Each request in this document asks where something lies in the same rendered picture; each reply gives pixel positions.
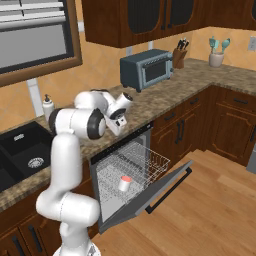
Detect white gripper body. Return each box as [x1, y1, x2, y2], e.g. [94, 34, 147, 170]
[105, 116, 128, 137]

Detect dishwasher body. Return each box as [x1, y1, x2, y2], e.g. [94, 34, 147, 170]
[89, 121, 155, 225]

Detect dark wood cupboard door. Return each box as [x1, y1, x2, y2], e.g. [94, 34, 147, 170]
[0, 227, 27, 256]
[181, 107, 205, 158]
[151, 119, 184, 170]
[209, 102, 256, 165]
[17, 213, 65, 256]

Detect white cup red inside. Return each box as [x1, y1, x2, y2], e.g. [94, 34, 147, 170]
[117, 175, 133, 193]

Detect grey dishwasher door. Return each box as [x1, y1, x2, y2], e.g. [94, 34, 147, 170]
[97, 159, 194, 235]

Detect dark wood drawer front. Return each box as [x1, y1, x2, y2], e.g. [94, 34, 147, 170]
[152, 105, 184, 136]
[182, 91, 205, 115]
[217, 88, 256, 113]

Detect grey toaster oven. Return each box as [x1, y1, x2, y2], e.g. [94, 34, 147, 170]
[119, 48, 175, 93]

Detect white soap dispenser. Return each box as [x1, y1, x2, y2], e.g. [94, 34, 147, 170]
[42, 93, 56, 123]

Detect white sink tap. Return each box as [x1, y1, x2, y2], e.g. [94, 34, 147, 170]
[26, 78, 45, 118]

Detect wooden knife block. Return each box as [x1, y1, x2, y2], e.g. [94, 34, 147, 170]
[171, 37, 190, 70]

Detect black kitchen sink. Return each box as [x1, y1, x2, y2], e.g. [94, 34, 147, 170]
[0, 120, 56, 194]

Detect white utensil pot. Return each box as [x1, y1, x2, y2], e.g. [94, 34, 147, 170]
[208, 51, 225, 69]

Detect wood framed window with blinds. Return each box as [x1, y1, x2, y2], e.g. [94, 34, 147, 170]
[0, 0, 84, 88]

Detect grey appliance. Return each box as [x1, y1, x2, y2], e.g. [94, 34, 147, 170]
[245, 141, 256, 175]

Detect wire dishwasher rack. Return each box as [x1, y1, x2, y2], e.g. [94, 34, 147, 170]
[95, 141, 171, 205]

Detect black dishwasher door handle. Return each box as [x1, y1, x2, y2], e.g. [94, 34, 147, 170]
[145, 166, 194, 215]

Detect dark wood wall cupboard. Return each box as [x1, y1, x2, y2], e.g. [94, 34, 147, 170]
[81, 0, 209, 49]

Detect wall cupboard door dark glass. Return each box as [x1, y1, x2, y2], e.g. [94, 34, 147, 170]
[119, 0, 169, 49]
[166, 0, 207, 37]

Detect dark wood corner wall cupboards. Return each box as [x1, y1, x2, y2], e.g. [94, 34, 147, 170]
[204, 0, 256, 32]

